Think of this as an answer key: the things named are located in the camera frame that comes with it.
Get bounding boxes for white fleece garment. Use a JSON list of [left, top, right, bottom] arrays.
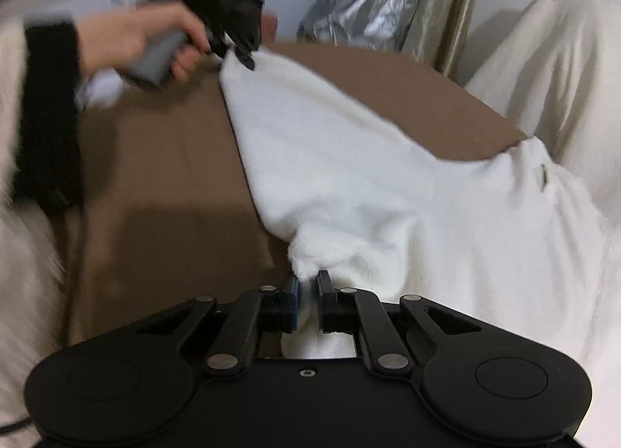
[[219, 51, 620, 447]]

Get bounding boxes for black sleeved left forearm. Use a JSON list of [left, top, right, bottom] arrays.
[[13, 21, 82, 216]]

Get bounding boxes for person's left hand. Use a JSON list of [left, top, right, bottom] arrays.
[[76, 0, 210, 80]]

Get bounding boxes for beige curtain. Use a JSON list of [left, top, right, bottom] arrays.
[[401, 0, 476, 79]]

